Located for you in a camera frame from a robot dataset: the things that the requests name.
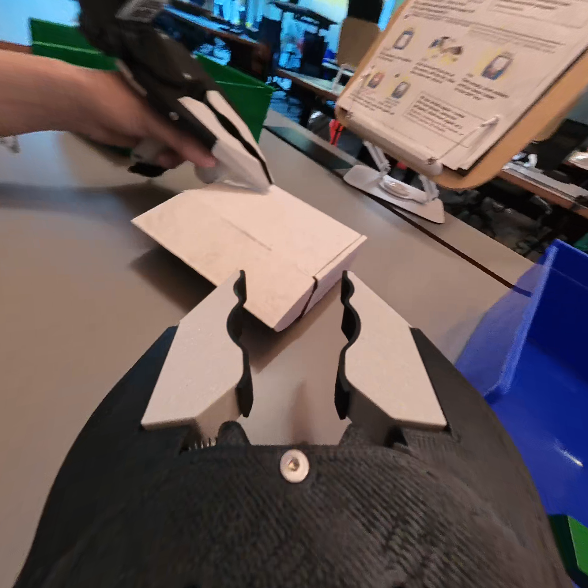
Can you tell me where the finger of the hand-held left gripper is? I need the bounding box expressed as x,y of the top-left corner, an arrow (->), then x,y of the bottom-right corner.
204,89 -> 275,185
178,96 -> 272,194

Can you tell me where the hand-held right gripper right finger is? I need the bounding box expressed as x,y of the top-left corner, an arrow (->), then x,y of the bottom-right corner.
334,270 -> 448,444

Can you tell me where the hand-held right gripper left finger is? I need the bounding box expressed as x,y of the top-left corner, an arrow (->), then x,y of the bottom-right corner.
141,270 -> 254,438

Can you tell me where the green plastic bin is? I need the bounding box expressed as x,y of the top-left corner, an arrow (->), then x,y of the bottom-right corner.
30,18 -> 275,138

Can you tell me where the white cardboard mailer box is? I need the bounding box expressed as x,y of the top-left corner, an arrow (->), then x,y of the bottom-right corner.
131,184 -> 368,332

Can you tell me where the blue plastic bin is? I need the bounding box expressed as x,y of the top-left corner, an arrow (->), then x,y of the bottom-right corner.
455,239 -> 588,515

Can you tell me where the person's left forearm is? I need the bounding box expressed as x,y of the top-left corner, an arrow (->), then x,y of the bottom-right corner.
0,48 -> 88,138

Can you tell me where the person's left hand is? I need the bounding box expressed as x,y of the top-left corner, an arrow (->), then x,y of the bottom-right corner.
69,69 -> 217,170

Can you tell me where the brown and black board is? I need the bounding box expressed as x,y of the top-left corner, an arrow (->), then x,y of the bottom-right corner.
337,16 -> 382,70

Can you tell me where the wooden display board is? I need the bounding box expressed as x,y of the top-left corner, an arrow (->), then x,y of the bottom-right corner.
335,0 -> 588,190

